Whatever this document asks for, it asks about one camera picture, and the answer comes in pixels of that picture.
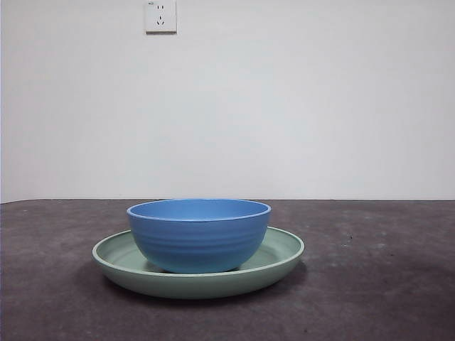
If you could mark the blue ribbed bowl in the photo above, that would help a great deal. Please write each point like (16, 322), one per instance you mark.
(199, 241)

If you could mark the white wall socket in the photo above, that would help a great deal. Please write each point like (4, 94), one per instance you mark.
(160, 17)

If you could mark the pale green round plate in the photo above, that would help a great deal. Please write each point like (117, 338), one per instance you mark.
(199, 286)

